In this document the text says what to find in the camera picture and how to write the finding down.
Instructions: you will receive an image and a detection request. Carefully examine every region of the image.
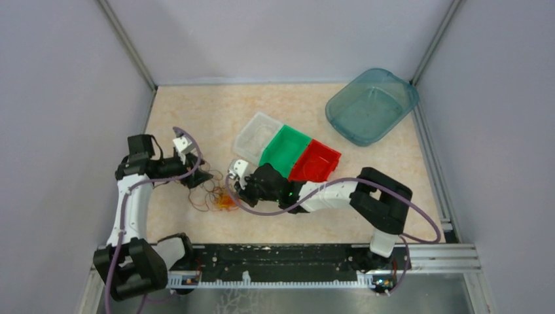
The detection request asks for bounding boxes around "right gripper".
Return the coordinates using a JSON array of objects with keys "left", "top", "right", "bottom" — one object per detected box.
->
[{"left": 234, "top": 173, "right": 281, "bottom": 209}]

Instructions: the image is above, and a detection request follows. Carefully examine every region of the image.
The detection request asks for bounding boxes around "cable bundle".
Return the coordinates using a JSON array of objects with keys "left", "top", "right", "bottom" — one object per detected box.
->
[{"left": 187, "top": 161, "right": 240, "bottom": 213}]

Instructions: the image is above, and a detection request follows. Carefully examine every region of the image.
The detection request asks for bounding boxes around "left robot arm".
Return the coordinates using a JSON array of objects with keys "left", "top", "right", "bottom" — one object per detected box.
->
[{"left": 93, "top": 128, "right": 212, "bottom": 302}]

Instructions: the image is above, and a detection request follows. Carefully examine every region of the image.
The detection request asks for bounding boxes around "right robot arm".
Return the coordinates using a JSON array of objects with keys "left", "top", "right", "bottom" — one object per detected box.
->
[{"left": 226, "top": 160, "right": 413, "bottom": 270}]

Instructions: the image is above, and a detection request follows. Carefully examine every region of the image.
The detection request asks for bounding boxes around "green plastic bin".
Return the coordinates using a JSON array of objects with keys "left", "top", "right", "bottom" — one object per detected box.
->
[{"left": 259, "top": 125, "right": 312, "bottom": 178}]

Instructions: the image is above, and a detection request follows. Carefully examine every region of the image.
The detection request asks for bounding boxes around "white plastic bin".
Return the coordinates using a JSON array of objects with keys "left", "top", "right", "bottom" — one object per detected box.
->
[{"left": 232, "top": 111, "right": 284, "bottom": 165}]

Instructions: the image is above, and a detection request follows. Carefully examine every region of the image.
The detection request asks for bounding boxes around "red plastic bin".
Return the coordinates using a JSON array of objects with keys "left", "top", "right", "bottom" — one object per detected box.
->
[{"left": 288, "top": 139, "right": 342, "bottom": 183}]

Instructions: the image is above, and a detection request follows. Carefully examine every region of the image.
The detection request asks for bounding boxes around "teal transparent tub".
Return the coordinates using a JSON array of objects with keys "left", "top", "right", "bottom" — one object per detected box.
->
[{"left": 325, "top": 68, "right": 420, "bottom": 147}]

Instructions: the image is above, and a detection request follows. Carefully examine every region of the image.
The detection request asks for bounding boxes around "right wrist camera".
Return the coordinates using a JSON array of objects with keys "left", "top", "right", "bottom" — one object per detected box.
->
[{"left": 228, "top": 159, "right": 251, "bottom": 179}]

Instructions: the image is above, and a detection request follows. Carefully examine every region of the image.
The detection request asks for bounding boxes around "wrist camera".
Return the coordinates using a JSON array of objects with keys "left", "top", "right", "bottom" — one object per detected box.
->
[
  {"left": 228, "top": 159, "right": 251, "bottom": 179},
  {"left": 172, "top": 135, "right": 196, "bottom": 155}
]

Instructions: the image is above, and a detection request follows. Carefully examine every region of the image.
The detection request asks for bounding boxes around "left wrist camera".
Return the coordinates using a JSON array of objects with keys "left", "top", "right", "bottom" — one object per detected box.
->
[{"left": 172, "top": 135, "right": 196, "bottom": 155}]

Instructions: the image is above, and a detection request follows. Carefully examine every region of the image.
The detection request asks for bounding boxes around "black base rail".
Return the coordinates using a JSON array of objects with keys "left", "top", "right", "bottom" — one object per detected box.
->
[{"left": 170, "top": 243, "right": 411, "bottom": 284}]

